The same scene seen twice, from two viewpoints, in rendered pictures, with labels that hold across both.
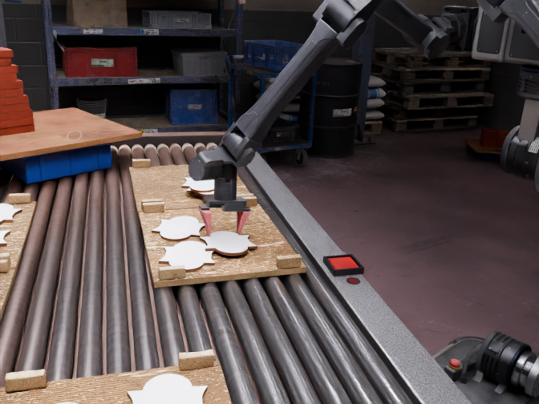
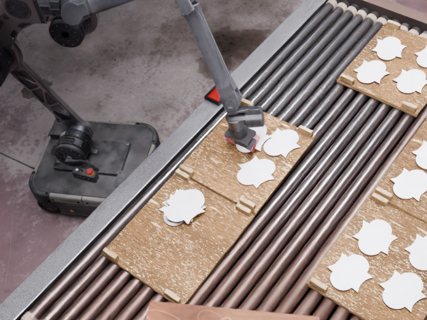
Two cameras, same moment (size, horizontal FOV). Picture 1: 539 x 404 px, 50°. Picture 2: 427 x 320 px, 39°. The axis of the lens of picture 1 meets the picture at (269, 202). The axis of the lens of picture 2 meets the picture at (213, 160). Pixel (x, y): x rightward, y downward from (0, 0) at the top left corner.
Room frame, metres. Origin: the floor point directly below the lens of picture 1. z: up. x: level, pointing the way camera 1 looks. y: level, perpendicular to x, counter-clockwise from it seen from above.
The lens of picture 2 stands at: (2.16, 1.28, 2.72)
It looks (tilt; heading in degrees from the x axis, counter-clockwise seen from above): 52 degrees down; 240
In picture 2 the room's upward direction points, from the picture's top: 8 degrees counter-clockwise
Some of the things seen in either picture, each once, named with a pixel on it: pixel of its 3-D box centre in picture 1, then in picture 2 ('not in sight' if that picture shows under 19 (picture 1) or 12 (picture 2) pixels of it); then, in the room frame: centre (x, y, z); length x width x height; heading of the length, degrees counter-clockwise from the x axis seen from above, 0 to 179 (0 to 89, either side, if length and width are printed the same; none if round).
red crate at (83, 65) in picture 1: (99, 59); not in sight; (5.64, 1.70, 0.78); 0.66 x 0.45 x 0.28; 113
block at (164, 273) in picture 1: (172, 272); (305, 131); (1.11, 0.20, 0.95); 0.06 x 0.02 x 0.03; 108
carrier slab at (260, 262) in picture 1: (214, 240); (247, 153); (1.34, 0.14, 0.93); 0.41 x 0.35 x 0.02; 18
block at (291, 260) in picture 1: (288, 261); (246, 103); (1.19, -0.05, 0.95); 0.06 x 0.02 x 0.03; 108
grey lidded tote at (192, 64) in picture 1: (198, 62); not in sight; (6.00, 0.79, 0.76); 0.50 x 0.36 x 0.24; 119
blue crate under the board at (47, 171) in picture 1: (50, 151); not in sight; (1.91, 0.76, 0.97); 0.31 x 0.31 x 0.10; 46
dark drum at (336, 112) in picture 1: (328, 106); not in sight; (5.60, -0.53, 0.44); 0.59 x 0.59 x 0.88
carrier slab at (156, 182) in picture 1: (188, 186); (178, 235); (1.74, 0.26, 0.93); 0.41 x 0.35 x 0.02; 17
